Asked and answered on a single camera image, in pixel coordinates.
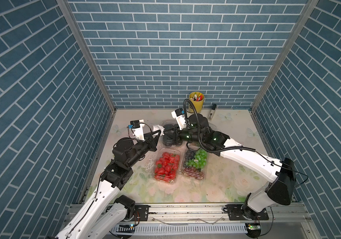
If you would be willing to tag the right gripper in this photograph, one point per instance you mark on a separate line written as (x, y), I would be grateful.
(173, 137)

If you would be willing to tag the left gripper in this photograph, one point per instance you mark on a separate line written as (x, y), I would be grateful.
(150, 143)

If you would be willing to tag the clear box of blackberries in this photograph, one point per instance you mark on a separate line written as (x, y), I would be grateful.
(169, 124)

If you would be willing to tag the clear box of red berries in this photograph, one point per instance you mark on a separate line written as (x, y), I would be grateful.
(166, 165)

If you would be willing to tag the white sticker sheet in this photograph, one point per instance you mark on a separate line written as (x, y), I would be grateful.
(159, 127)

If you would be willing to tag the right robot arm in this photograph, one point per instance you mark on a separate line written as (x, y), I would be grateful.
(280, 174)

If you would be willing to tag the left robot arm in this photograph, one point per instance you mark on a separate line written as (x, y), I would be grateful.
(112, 180)

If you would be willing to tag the clear box of mixed grapes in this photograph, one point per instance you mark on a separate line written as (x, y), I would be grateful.
(195, 162)

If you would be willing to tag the red markers in cup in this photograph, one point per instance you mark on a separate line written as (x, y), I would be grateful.
(196, 96)

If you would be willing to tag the yellow pen cup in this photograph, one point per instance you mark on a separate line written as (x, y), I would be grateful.
(197, 105)

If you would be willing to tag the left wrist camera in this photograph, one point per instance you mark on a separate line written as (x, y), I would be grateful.
(136, 127)

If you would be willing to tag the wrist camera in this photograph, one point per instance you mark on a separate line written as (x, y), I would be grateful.
(179, 116)
(136, 127)

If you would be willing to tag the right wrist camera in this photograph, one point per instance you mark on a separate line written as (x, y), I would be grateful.
(179, 116)

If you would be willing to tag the aluminium mounting rail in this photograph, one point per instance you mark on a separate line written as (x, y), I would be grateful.
(178, 213)

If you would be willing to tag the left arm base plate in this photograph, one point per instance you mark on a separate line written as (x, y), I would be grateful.
(137, 213)

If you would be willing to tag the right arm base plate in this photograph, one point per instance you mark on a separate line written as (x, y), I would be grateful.
(237, 212)

